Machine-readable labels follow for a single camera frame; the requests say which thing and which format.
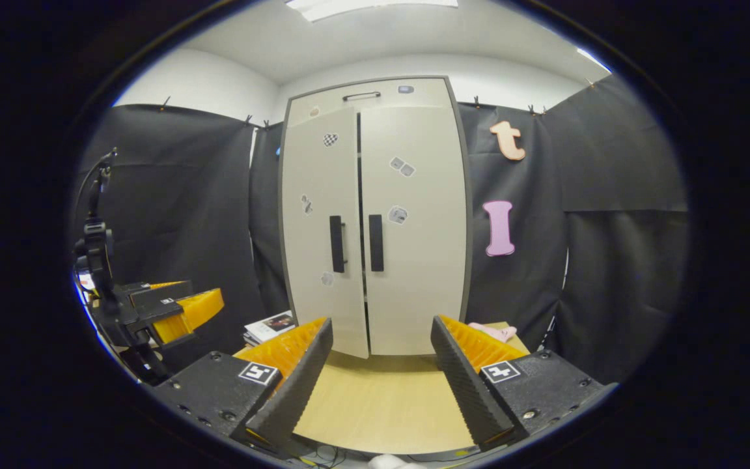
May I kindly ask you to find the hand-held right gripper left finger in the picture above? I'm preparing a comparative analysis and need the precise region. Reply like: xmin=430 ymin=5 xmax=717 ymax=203
xmin=152 ymin=317 xmax=335 ymax=453

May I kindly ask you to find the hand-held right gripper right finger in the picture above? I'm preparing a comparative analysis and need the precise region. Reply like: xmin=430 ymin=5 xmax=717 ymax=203
xmin=430 ymin=315 xmax=618 ymax=453

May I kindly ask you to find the light grey shoe cabinet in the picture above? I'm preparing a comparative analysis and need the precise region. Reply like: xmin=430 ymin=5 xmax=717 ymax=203
xmin=277 ymin=76 xmax=473 ymax=360

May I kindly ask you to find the light grey cabinet door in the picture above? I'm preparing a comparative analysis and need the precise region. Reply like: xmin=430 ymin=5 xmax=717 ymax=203
xmin=359 ymin=104 xmax=469 ymax=357
xmin=281 ymin=106 xmax=370 ymax=360

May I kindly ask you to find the grey cabinet drawer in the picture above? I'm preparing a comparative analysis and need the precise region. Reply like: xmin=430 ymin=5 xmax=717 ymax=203
xmin=284 ymin=78 xmax=452 ymax=128

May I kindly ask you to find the white printed board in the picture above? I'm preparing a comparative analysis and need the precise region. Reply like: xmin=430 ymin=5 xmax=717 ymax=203
xmin=74 ymin=270 xmax=99 ymax=304

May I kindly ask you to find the pink soft object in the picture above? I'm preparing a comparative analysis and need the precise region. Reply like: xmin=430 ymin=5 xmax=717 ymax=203
xmin=467 ymin=321 xmax=518 ymax=343

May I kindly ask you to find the stack of magazines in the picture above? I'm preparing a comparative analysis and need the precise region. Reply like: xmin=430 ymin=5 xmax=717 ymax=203
xmin=243 ymin=311 xmax=298 ymax=347

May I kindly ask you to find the black backdrop cloth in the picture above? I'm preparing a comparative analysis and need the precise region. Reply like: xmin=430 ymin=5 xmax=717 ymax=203
xmin=70 ymin=72 xmax=689 ymax=385

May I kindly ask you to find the ceiling light panel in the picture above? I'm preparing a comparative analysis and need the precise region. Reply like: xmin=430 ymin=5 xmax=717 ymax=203
xmin=577 ymin=47 xmax=612 ymax=74
xmin=284 ymin=0 xmax=460 ymax=22

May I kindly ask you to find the black floor cable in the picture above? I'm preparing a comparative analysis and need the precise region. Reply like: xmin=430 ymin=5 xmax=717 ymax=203
xmin=290 ymin=443 xmax=350 ymax=468

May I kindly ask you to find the black door handle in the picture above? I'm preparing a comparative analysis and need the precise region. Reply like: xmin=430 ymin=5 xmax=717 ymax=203
xmin=329 ymin=215 xmax=348 ymax=274
xmin=368 ymin=214 xmax=385 ymax=272

